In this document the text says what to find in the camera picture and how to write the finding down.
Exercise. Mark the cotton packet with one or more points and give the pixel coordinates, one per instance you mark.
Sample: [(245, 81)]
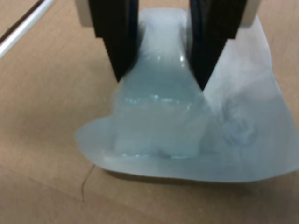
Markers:
[(158, 116)]

